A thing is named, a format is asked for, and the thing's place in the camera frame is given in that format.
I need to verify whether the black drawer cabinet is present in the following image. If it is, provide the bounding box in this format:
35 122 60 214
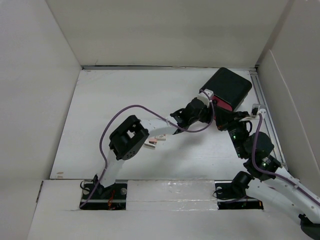
200 67 252 112

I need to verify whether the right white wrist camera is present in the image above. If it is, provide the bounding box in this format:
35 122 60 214
250 103 267 119

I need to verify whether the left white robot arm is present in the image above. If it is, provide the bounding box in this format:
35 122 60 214
92 97 214 199

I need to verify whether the small brown white eraser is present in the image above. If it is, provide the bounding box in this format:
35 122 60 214
144 140 157 149

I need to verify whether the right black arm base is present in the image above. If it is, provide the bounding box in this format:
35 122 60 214
212 180 264 210

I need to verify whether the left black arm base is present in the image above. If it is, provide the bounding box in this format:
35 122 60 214
79 181 128 211

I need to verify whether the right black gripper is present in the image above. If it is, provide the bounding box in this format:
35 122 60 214
212 105 250 158

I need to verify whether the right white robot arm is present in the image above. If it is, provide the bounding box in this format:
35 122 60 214
213 104 320 240

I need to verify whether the aluminium rail right side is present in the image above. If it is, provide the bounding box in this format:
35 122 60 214
249 69 288 170

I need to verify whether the pink white eraser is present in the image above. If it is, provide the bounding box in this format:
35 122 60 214
154 134 167 141

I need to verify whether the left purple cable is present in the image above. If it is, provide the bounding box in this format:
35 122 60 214
79 90 216 208

